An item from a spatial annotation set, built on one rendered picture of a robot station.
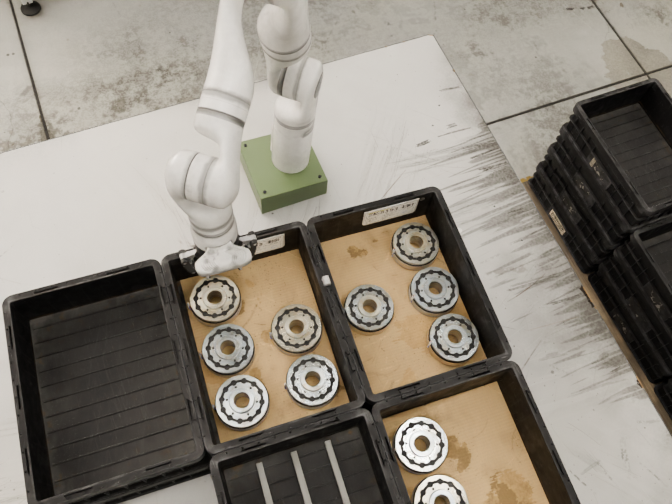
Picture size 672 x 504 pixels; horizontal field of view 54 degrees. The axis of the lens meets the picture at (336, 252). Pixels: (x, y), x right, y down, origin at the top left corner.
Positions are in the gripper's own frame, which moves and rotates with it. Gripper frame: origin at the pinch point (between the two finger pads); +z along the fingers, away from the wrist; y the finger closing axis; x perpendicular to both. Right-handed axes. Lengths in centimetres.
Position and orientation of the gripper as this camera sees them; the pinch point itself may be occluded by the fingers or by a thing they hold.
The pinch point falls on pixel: (222, 266)
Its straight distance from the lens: 123.8
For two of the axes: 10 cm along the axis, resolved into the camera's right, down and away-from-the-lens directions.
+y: -9.5, 2.6, -1.9
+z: -0.6, 4.2, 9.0
